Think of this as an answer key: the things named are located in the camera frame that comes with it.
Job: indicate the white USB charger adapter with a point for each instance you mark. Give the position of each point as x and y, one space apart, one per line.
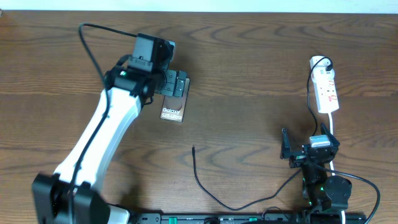
321 74

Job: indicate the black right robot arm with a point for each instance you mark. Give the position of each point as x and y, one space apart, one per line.
327 194

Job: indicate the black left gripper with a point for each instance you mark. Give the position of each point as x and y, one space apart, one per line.
171 88

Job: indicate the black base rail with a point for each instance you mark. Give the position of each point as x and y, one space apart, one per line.
232 218

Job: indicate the Galaxy S25 Ultra smartphone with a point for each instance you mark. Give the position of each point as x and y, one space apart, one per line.
173 107

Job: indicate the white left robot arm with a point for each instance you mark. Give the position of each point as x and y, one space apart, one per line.
72 193

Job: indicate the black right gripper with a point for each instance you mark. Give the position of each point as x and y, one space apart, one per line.
298 157

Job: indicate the white power strip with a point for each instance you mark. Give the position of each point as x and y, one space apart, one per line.
325 92

